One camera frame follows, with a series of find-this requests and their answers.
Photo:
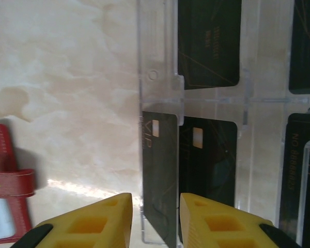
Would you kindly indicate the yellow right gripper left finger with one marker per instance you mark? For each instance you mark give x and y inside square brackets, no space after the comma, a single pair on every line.
[93,227]

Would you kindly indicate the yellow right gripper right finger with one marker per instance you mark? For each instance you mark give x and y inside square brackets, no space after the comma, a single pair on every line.
[222,230]

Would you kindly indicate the black VIP card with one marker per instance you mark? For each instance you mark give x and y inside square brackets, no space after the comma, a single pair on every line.
[211,168]
[160,168]
[302,64]
[209,51]
[292,180]

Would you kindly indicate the red leather card holder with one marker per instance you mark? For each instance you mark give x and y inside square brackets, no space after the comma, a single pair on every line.
[5,144]

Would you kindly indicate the clear acrylic card tray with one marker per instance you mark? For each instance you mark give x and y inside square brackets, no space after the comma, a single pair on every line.
[157,64]

